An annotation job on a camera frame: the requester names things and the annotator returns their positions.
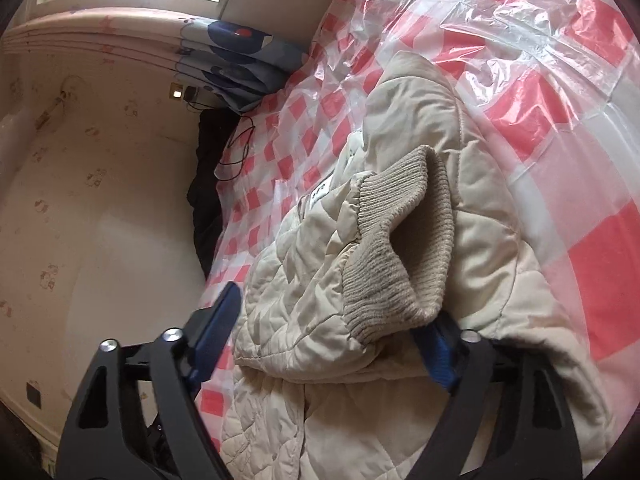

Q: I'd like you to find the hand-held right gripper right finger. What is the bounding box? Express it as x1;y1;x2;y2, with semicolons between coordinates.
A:
410;312;584;480

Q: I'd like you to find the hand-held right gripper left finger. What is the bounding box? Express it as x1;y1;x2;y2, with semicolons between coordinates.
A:
54;281;241;480

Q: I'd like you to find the beige quilted jacket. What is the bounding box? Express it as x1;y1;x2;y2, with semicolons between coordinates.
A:
220;51;618;480

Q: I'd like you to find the dark cloth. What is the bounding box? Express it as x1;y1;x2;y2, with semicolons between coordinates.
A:
187;107;242;279

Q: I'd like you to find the red checked plastic sheet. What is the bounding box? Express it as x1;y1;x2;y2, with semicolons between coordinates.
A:
197;0;640;461

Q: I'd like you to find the black cable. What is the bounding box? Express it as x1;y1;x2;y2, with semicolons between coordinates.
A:
215;114;257;184

